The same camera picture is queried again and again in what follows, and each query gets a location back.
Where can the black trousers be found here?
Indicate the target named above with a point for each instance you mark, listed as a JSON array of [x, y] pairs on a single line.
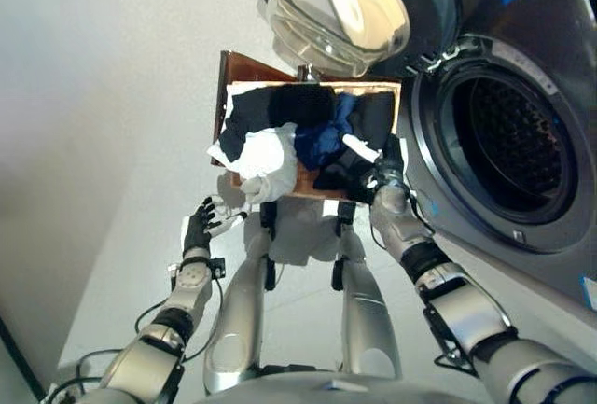
[[373, 115]]

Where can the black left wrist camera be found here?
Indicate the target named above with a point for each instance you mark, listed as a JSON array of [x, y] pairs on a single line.
[[217, 268]]

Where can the rectangular wicker laundry tray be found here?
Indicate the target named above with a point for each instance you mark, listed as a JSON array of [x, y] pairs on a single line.
[[322, 185]]

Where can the long black garment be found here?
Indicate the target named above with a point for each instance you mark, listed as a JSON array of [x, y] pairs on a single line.
[[280, 105]]

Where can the dark brown wooden stand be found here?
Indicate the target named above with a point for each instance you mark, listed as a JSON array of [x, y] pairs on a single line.
[[233, 68]]

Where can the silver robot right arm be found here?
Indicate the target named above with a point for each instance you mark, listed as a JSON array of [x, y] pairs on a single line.
[[443, 296]]

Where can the grey robot torso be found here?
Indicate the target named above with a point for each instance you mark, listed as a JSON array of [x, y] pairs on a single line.
[[326, 390]]

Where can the silver robot right leg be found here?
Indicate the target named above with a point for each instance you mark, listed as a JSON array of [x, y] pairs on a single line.
[[364, 301]]

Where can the grey front-load washing machine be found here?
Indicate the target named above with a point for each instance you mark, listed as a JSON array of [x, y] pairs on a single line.
[[573, 96]]

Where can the silver robot leg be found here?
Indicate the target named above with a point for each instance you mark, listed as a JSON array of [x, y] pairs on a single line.
[[364, 301], [238, 306]]

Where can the silver robot left leg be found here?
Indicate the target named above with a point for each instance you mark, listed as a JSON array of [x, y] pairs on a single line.
[[238, 306]]

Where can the light grey white hoodie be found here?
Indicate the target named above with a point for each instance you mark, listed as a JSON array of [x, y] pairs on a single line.
[[266, 157]]

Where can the robot right hand black glove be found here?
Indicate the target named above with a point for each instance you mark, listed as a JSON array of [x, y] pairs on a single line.
[[387, 166]]

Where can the navy blue garment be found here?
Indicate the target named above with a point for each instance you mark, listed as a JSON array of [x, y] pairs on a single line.
[[322, 143]]

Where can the round glass washing machine door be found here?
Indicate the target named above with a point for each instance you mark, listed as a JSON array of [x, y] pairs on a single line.
[[326, 3]]

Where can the robot left hand black glove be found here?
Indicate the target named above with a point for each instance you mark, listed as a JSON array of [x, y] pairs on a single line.
[[198, 236]]

